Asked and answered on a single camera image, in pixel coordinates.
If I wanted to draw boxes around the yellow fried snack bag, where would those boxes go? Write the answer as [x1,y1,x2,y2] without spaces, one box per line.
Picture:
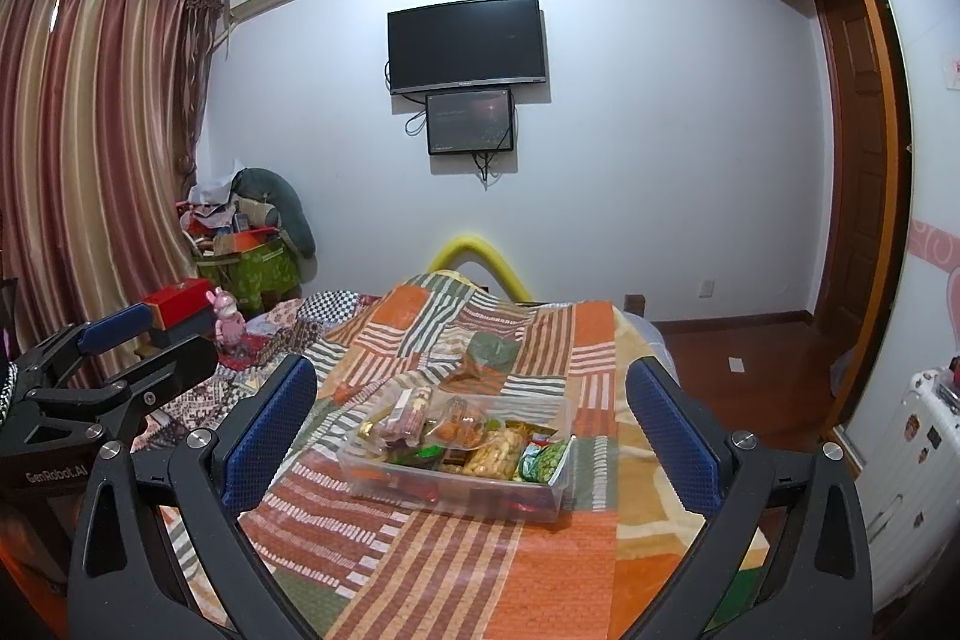
[462,427,529,481]

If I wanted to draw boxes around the red gift box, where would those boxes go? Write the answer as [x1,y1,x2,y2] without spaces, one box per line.
[143,278,213,331]

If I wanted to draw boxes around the pink plush toy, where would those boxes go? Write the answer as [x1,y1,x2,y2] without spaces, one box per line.
[205,287,245,351]

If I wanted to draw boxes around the white suitcase with stickers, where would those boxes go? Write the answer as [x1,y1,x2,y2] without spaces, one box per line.
[856,367,958,611]

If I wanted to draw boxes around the green storage box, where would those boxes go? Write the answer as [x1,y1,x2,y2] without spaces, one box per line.
[197,239,301,315]

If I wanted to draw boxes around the grey plush pillow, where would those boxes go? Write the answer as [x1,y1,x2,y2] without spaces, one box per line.
[231,167,316,260]

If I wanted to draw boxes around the striped red curtain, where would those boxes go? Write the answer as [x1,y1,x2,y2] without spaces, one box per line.
[2,0,221,346]

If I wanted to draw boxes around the clear plastic storage bin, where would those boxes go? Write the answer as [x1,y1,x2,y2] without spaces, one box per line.
[337,386,576,523]

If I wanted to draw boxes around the patchwork quilt bedspread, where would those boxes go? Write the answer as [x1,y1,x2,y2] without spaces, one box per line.
[127,269,775,640]

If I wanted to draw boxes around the orange snack bag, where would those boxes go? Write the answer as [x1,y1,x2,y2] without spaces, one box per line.
[425,396,487,450]

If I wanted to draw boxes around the brown wooden door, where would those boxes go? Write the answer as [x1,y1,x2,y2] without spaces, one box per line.
[812,0,913,431]

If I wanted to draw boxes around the yellow bed rail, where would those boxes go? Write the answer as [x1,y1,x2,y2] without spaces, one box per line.
[428,234,534,304]

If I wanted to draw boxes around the small wall monitor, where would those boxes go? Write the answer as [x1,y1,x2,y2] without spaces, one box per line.
[425,89,514,156]

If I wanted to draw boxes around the black wall television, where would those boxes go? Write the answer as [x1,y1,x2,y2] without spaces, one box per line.
[387,0,548,94]

